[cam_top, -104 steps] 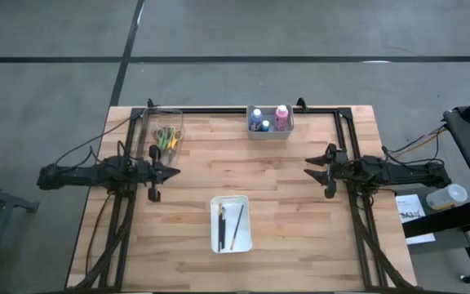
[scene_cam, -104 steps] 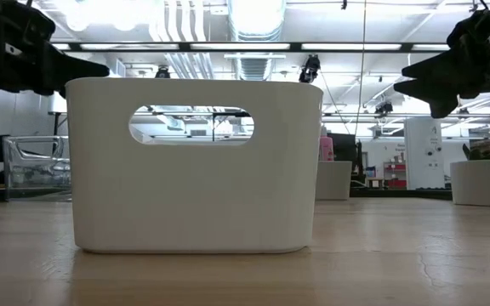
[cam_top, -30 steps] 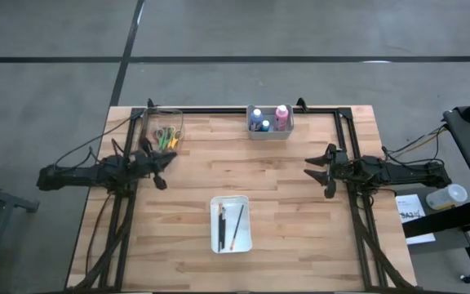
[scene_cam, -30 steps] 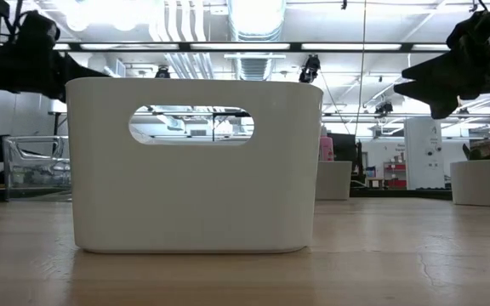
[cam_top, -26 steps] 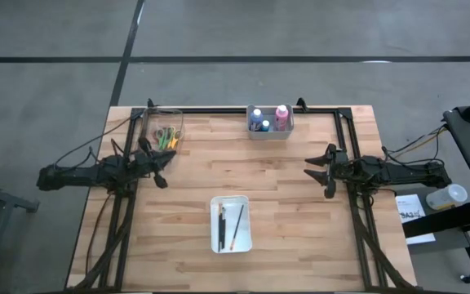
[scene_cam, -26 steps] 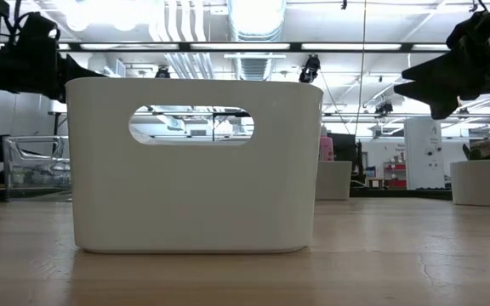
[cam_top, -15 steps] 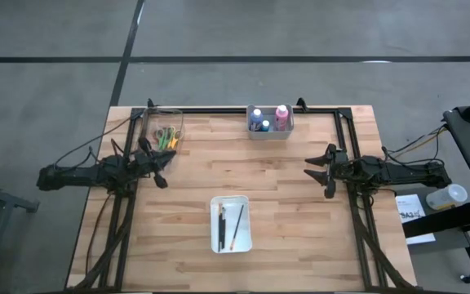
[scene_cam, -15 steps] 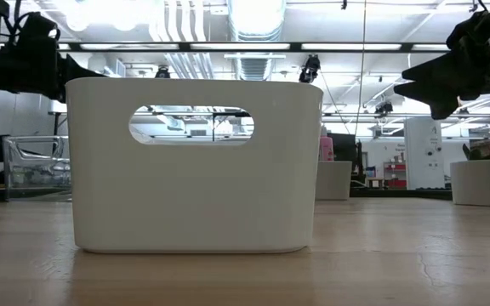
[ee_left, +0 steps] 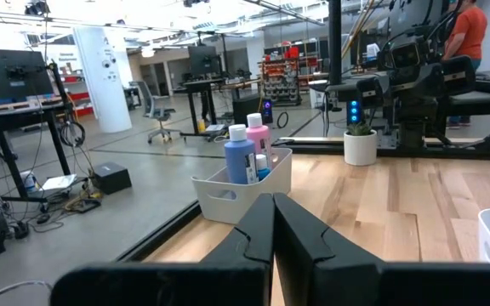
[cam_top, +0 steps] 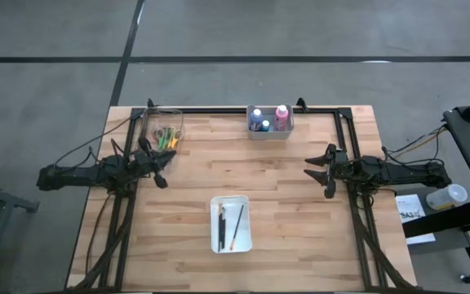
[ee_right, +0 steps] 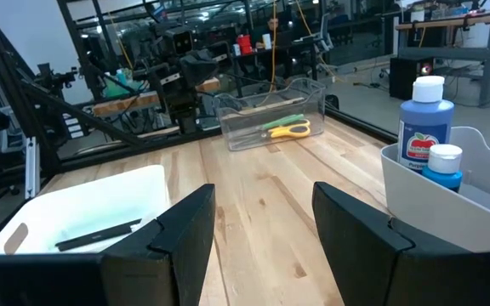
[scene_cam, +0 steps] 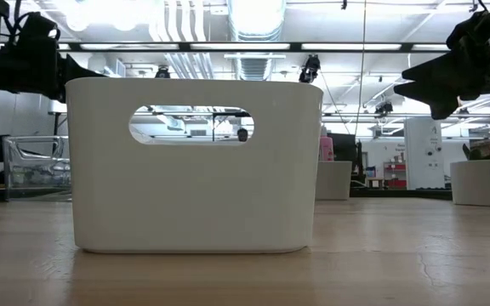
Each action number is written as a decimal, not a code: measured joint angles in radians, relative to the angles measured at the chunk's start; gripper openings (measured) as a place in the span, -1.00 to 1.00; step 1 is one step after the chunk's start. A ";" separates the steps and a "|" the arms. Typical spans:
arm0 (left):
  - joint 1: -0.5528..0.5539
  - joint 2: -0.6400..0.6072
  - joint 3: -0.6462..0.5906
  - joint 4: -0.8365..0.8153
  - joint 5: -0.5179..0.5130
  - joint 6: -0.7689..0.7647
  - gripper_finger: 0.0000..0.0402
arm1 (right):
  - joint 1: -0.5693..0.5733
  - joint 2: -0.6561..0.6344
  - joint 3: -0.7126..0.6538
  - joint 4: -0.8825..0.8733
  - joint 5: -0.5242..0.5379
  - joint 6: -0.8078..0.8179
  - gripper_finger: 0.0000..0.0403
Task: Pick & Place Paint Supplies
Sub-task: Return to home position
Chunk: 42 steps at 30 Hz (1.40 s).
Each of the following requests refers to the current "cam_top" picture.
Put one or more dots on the dark metal stand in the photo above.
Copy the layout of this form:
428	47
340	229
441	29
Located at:
2	197

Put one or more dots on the grey plastic bin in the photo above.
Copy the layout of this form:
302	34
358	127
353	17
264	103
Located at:
269	135

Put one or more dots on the black frame clamp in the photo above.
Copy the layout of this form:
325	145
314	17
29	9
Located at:
301	104
150	103

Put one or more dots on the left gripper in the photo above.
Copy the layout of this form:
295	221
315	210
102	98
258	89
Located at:
149	163

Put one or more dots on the pink paint bottle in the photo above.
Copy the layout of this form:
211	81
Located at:
281	116

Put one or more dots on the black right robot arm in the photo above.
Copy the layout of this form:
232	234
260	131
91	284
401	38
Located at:
402	173

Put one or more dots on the clear plastic container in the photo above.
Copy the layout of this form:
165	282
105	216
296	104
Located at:
149	122

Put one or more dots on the translucent plastic jar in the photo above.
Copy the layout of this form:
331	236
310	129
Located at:
447	197

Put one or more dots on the white paper sheet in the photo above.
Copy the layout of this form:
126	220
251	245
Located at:
410	204

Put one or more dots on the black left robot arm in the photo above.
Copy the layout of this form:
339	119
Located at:
84	173

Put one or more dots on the white plastic bin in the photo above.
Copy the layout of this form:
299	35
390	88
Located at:
243	241

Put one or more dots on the small teal paint bottle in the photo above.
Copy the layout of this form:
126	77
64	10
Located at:
265	126

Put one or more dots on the small black floor object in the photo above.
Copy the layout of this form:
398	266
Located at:
469	278

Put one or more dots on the black aluminium table frame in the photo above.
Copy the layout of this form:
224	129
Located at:
218	110

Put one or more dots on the dark blue paint bottle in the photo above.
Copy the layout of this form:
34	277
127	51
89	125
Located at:
256	118

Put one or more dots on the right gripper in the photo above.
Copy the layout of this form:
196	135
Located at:
333	171

